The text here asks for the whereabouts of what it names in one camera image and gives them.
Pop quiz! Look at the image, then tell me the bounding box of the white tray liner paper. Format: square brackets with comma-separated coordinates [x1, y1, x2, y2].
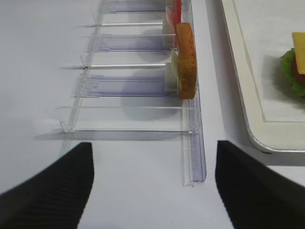
[234, 0, 305, 122]

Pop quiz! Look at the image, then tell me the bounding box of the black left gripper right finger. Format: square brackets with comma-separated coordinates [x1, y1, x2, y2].
[215, 141, 305, 229]

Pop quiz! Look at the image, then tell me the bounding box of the yellow cheese slice on burger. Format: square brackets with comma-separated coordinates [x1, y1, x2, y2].
[292, 32, 305, 74]

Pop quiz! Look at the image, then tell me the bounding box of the white metal tray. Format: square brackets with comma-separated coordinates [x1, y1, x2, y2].
[221, 0, 305, 153]

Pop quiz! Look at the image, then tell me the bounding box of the clear acrylic left rack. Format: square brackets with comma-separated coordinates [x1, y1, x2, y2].
[54, 0, 206, 186]

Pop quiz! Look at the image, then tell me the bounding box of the orange bread bun slice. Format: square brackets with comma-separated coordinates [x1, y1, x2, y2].
[176, 22, 197, 100]

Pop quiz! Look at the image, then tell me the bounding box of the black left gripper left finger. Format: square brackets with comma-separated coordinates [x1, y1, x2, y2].
[0, 142, 94, 229]

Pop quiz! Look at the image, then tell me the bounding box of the red tomato slice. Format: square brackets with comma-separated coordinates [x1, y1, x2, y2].
[163, 0, 182, 49]

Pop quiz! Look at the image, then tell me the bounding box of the red tomato on burger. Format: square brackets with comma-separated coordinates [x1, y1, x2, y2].
[291, 56, 305, 85]

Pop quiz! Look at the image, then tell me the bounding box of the green lettuce on burger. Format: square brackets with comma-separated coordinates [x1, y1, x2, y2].
[281, 48, 305, 97]

